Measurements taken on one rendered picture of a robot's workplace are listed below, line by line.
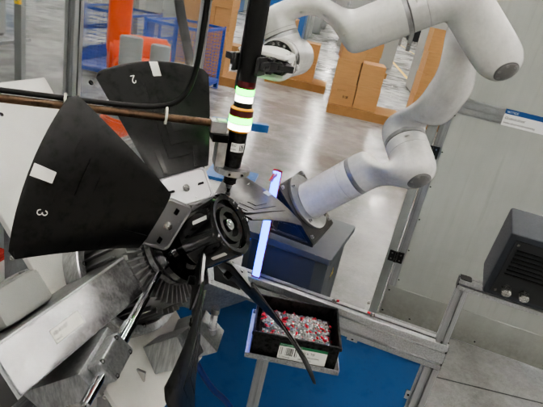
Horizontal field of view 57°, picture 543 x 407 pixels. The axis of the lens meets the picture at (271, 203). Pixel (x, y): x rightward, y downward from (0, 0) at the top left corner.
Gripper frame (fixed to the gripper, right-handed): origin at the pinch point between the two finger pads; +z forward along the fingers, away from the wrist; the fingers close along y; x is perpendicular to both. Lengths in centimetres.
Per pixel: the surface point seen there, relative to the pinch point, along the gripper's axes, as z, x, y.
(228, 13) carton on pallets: -730, -28, 315
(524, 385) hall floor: -161, -147, -123
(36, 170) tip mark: 37.2, -14.2, 12.2
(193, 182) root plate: 5.5, -22.7, 4.8
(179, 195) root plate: 7.9, -25.1, 6.0
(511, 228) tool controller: -31, -25, -57
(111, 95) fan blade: 7.1, -10.5, 22.5
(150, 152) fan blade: 7.3, -18.8, 13.3
